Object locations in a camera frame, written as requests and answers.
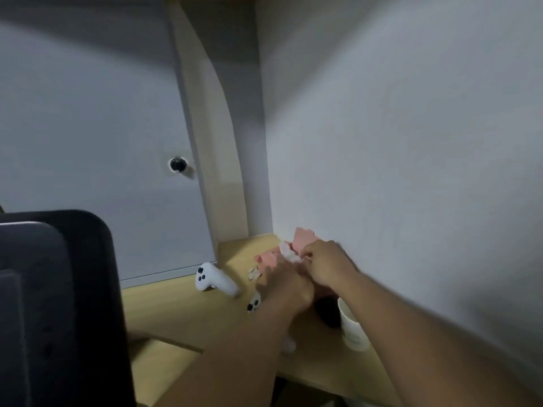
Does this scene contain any person's right hand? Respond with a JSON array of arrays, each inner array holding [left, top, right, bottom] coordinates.
[[299, 240, 360, 289]]

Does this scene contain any white paper cup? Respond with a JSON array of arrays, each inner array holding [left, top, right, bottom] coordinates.
[[337, 297, 372, 352]]

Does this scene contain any white wet wipe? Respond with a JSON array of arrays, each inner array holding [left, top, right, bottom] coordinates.
[[279, 243, 303, 264]]

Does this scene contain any black round knob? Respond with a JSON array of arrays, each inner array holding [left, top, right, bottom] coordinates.
[[168, 155, 192, 176]]

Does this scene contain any person's right forearm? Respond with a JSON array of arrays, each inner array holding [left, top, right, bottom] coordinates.
[[324, 266, 543, 407]]

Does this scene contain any small black case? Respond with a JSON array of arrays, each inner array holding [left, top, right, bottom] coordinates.
[[313, 294, 343, 330]]

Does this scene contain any white handheld controller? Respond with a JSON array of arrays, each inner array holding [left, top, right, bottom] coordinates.
[[195, 262, 242, 298], [245, 291, 298, 356]]

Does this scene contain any pink wipes packet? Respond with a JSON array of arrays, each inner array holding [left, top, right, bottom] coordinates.
[[248, 226, 324, 289]]

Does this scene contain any person's left hand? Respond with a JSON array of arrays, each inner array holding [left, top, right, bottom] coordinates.
[[256, 256, 316, 314]]

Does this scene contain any light wooden corner shelf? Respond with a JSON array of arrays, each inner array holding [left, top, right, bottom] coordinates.
[[120, 232, 404, 407]]

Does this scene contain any person's left forearm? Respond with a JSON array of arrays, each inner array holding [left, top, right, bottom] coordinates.
[[154, 292, 314, 407]]

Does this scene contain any black treadmill console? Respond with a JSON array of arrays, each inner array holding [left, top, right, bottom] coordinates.
[[0, 209, 137, 407]]

